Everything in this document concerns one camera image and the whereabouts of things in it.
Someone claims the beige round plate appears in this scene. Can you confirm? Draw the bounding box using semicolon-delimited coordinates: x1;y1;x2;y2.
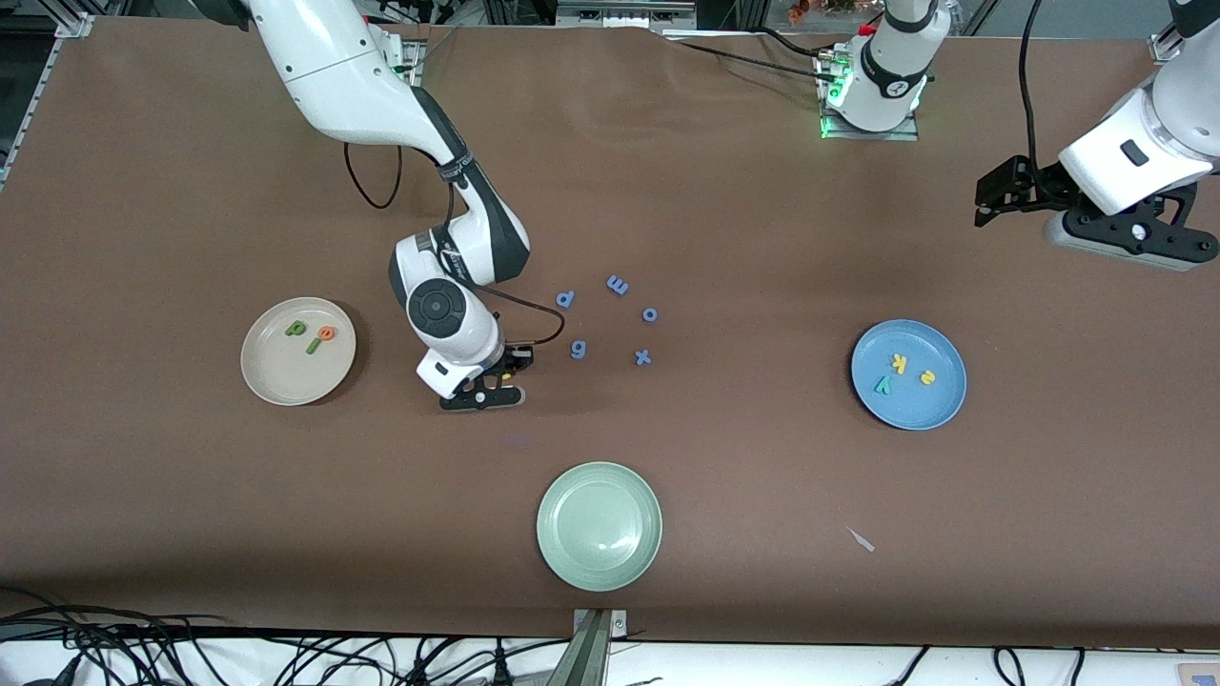
240;297;357;407

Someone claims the pale green round plate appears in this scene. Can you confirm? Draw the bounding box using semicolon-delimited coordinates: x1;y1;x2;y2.
536;461;663;593

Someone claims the blue round plate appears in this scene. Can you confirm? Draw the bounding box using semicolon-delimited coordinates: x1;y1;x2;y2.
850;319;968;432

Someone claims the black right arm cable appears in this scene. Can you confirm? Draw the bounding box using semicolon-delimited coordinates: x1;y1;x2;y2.
343;141;567;349

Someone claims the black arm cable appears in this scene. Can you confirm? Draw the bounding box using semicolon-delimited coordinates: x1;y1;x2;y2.
1018;0;1045;171
343;141;567;349

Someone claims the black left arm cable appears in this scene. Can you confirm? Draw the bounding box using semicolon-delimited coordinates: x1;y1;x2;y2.
1018;0;1045;171

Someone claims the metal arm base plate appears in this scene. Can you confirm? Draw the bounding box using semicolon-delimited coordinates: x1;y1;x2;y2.
386;29;425;87
818;48;923;142

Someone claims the black base cable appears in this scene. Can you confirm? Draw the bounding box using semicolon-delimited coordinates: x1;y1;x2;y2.
662;29;840;87

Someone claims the grey metal frame piece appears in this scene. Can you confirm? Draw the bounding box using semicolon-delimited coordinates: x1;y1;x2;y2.
558;0;697;28

